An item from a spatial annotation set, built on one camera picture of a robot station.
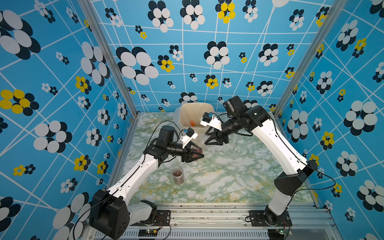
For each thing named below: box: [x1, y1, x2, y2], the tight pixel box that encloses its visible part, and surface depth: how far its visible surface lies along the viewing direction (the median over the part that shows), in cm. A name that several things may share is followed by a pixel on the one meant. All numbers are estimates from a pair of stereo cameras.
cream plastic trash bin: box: [179, 102, 215, 149], surface depth 93 cm
